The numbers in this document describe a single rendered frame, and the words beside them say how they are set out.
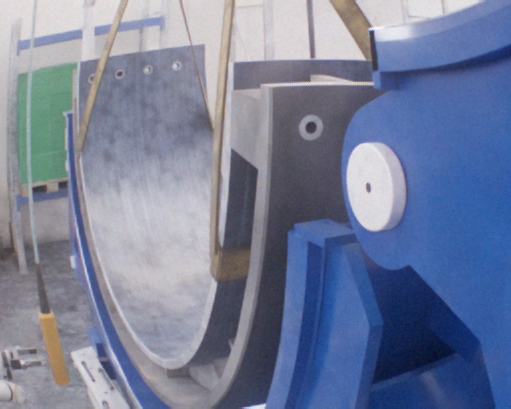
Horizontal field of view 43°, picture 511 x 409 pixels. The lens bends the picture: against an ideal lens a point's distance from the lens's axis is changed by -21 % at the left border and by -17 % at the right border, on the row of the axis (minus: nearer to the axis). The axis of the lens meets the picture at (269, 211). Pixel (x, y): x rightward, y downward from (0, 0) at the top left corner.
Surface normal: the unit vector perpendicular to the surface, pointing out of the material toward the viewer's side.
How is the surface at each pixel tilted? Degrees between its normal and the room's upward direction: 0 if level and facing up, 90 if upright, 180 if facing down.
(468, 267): 90
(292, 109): 94
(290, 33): 90
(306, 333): 103
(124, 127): 65
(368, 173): 90
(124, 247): 35
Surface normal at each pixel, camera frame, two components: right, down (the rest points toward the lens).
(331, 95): 0.42, 0.26
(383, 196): -0.90, 0.13
